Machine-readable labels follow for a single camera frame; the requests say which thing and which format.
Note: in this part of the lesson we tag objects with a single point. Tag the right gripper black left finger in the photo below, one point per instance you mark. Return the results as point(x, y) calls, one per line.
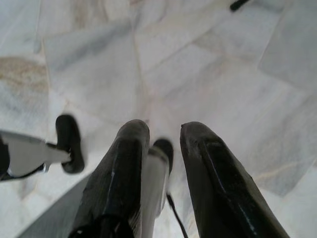
point(116, 168)

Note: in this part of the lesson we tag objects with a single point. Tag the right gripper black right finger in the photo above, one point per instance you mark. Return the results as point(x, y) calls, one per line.
point(223, 193)

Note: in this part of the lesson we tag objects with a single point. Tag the silver robot right leg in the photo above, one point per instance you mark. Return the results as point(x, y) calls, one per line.
point(153, 193)

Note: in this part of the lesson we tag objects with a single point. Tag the black robot right foot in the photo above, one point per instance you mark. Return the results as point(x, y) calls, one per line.
point(165, 148)

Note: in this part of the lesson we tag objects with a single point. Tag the black robot foot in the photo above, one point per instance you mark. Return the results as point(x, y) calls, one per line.
point(165, 148)
point(70, 141)

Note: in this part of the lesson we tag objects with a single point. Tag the black robot left foot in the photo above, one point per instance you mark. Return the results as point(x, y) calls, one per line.
point(70, 141)

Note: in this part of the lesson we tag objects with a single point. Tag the black rod end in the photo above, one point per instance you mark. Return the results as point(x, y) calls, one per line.
point(237, 5)

